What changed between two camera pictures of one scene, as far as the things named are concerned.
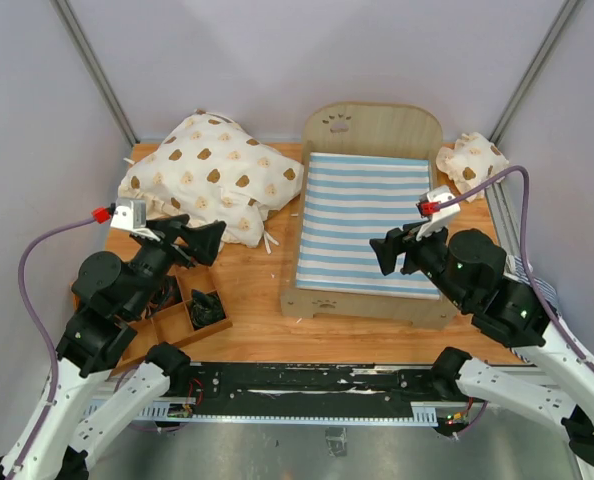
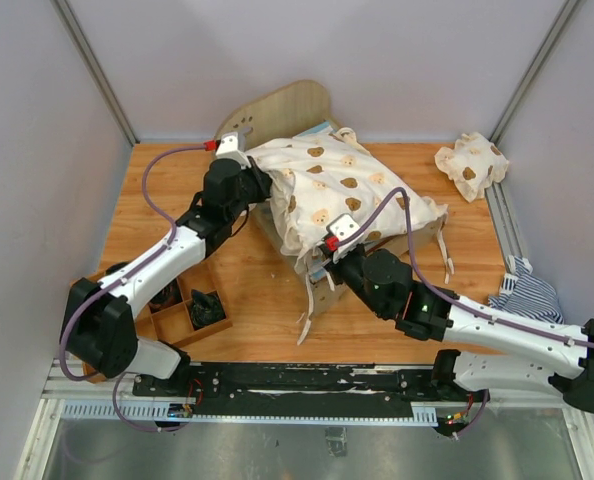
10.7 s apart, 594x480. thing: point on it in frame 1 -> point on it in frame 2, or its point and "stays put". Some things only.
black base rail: x=312 y=387 stays put
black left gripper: x=203 y=241 -> x=261 y=179
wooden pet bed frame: x=377 y=129 -> x=285 y=110
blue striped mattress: x=351 y=201 -> x=322 y=125
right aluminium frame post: x=562 y=20 stays put
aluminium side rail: x=504 y=225 stays put
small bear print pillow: x=470 y=162 stays put
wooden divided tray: x=198 y=310 stays put
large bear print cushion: x=213 y=170 -> x=318 y=177
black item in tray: x=205 y=308 stays put
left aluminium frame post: x=90 y=57 stays put
